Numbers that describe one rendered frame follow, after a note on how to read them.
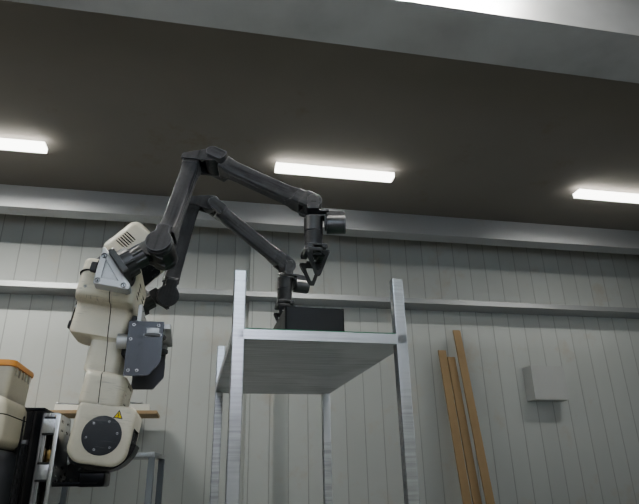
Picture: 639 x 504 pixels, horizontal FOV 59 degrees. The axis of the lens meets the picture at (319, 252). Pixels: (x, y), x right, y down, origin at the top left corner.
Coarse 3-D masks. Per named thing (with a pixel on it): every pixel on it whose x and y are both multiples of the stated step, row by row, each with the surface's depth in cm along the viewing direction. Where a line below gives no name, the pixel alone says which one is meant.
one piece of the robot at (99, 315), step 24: (144, 288) 186; (96, 312) 169; (120, 312) 170; (96, 336) 167; (96, 360) 165; (120, 360) 168; (96, 384) 159; (120, 384) 160; (96, 408) 156; (120, 408) 158; (72, 432) 153; (96, 432) 154; (120, 432) 155; (72, 456) 151; (96, 456) 152; (120, 456) 153
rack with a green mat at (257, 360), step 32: (224, 352) 221; (256, 352) 151; (288, 352) 152; (320, 352) 152; (352, 352) 153; (384, 352) 154; (224, 384) 198; (256, 384) 200; (288, 384) 201; (320, 384) 202; (416, 480) 133
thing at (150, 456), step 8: (136, 456) 372; (144, 456) 373; (152, 456) 373; (160, 456) 396; (152, 464) 371; (160, 464) 409; (152, 472) 370; (160, 472) 407; (152, 480) 368; (160, 480) 405; (64, 488) 397; (152, 488) 368; (160, 488) 403; (64, 496) 396; (160, 496) 402
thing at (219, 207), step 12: (216, 204) 211; (216, 216) 215; (228, 216) 216; (228, 228) 219; (240, 228) 217; (252, 228) 219; (252, 240) 218; (264, 240) 220; (264, 252) 220; (276, 252) 221; (276, 264) 222
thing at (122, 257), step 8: (112, 248) 157; (136, 248) 162; (112, 256) 157; (120, 256) 159; (128, 256) 159; (136, 256) 161; (144, 256) 162; (120, 264) 156; (128, 264) 159; (136, 264) 160; (144, 264) 163; (128, 272) 157; (136, 272) 162; (128, 280) 162
